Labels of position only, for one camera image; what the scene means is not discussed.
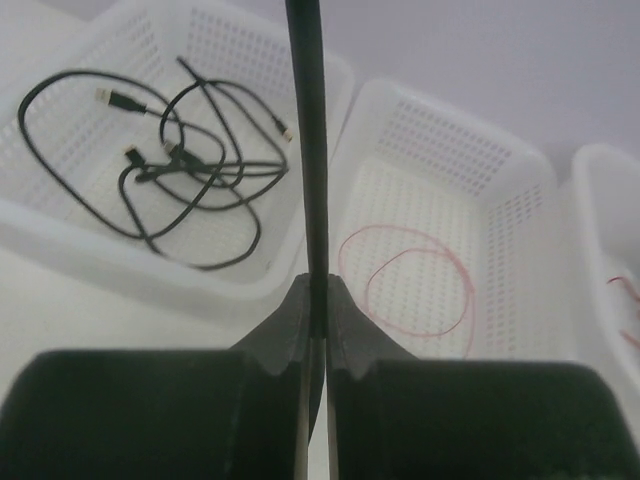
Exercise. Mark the white perforated basket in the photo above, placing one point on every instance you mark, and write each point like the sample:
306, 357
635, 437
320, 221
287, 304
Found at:
60, 162
445, 230

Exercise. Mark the white perforated middle basket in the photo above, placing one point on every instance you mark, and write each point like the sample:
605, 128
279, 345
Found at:
445, 230

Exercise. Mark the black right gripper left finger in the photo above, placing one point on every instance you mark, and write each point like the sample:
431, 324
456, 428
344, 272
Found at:
235, 413

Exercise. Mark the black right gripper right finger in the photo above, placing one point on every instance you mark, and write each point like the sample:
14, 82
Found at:
395, 416

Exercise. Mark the white deep right basket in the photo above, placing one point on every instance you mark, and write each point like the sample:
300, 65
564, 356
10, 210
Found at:
604, 200

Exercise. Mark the white perforated left basket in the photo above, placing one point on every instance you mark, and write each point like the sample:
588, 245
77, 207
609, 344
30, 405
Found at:
60, 162

